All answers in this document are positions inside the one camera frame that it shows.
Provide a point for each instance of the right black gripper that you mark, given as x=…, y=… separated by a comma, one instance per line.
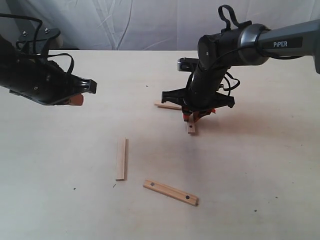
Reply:
x=200, y=104

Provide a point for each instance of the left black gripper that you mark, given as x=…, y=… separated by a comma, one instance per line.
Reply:
x=48, y=84

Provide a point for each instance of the wooden stick with holes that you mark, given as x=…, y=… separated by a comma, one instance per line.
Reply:
x=171, y=192
x=191, y=128

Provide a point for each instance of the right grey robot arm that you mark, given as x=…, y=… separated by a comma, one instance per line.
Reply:
x=251, y=45

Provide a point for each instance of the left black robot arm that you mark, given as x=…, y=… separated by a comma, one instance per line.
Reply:
x=10, y=56

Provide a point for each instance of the plain wooden stick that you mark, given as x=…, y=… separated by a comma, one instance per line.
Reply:
x=167, y=105
x=122, y=159

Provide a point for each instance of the white backdrop cloth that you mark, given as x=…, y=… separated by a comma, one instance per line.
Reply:
x=154, y=24

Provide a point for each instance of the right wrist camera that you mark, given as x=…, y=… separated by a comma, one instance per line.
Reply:
x=185, y=64

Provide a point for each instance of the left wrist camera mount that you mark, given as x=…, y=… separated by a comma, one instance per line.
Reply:
x=47, y=38

